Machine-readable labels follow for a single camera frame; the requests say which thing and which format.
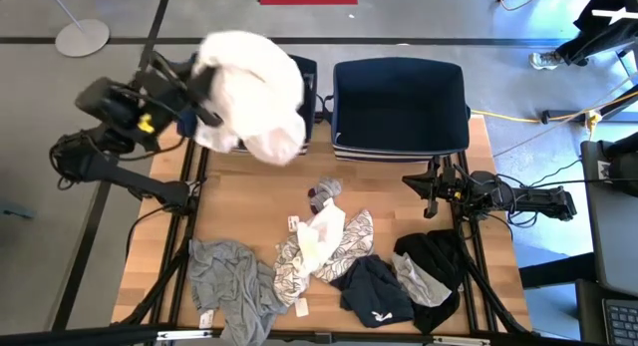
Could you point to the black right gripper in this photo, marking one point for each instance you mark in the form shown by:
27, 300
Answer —
447, 189

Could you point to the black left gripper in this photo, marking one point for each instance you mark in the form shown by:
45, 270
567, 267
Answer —
164, 97

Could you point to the white fluffy garment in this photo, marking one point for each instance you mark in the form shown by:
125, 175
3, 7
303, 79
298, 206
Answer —
254, 87

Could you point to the light grey garment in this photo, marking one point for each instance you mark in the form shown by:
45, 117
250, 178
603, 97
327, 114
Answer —
418, 286

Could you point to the navy garment with white logo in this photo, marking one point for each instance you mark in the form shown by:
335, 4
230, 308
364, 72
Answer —
369, 291

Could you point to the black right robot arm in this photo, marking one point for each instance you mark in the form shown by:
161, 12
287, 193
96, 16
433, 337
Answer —
538, 201

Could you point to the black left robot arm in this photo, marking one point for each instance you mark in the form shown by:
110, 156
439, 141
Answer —
144, 186

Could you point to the black garment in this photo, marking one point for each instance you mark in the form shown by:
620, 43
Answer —
433, 251

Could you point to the navy white striped fabric basket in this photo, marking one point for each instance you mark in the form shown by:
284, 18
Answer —
310, 87
399, 106

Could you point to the leaf print garment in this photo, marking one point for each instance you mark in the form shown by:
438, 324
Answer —
354, 241

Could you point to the grey sock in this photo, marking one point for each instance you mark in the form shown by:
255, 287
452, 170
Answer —
330, 186
320, 202

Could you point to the white thin cloth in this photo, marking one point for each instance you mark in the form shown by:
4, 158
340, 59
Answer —
319, 236

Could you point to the round grey stand base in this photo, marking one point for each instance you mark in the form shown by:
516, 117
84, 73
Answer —
82, 37

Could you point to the black desk base bar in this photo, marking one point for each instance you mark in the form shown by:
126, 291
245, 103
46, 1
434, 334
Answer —
558, 271

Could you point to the person's shoe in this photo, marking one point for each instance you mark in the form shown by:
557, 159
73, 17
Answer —
545, 60

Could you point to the grey t-shirt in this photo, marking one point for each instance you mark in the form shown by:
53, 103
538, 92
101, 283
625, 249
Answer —
224, 276

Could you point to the grey desk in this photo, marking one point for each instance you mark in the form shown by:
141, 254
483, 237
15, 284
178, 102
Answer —
608, 236

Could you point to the person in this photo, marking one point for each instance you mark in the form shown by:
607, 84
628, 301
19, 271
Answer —
598, 37

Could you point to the black laptop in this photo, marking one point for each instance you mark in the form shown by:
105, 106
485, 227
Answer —
618, 321

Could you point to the black aluminium rig frame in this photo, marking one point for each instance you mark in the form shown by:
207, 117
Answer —
75, 335

